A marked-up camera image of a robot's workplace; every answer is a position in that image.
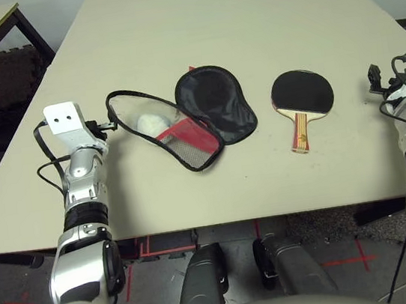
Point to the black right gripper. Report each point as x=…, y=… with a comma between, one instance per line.
x=390, y=86

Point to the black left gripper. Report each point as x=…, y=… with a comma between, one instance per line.
x=95, y=128

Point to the white plush toy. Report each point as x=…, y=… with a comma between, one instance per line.
x=150, y=123

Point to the black rubber ping-pong paddle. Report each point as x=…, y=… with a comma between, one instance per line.
x=300, y=93

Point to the black red paddle case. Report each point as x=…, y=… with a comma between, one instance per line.
x=228, y=118

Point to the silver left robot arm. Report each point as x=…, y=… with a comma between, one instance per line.
x=84, y=251

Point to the grey robot left leg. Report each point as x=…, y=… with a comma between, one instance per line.
x=201, y=284

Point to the grey robot leg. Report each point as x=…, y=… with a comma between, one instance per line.
x=298, y=267
x=201, y=284

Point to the red tape cross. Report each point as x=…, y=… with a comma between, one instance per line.
x=362, y=259

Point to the grey robot right leg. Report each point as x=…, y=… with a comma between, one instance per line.
x=298, y=267

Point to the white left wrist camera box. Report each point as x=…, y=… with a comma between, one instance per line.
x=64, y=120

